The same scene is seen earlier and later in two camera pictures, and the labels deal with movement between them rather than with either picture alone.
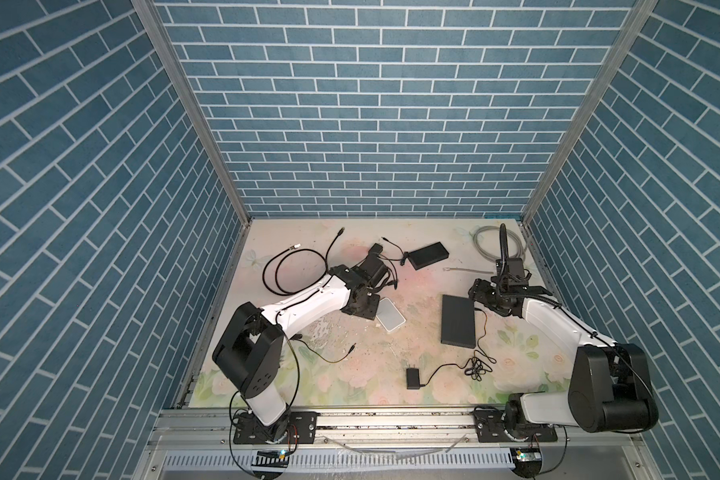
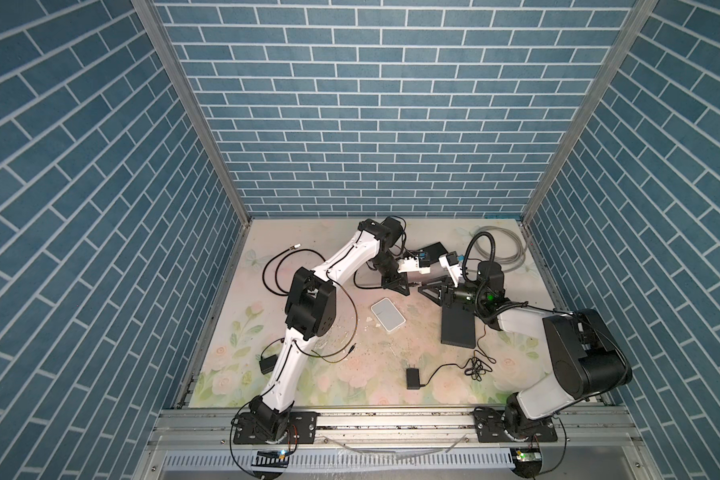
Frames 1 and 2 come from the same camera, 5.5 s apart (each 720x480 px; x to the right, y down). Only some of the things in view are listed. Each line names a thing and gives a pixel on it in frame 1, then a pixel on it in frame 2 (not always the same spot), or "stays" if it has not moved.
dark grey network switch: (458, 321) stays
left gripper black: (371, 311) to (396, 278)
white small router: (388, 315) stays
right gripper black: (477, 290) to (446, 291)
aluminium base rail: (589, 445) stays
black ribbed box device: (428, 255) stays
